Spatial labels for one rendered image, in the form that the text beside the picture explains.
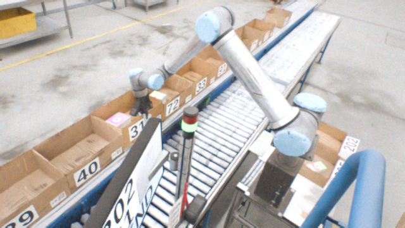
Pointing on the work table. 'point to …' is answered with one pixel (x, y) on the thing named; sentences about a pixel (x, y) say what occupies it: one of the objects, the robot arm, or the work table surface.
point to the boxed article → (317, 166)
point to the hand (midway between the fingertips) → (144, 122)
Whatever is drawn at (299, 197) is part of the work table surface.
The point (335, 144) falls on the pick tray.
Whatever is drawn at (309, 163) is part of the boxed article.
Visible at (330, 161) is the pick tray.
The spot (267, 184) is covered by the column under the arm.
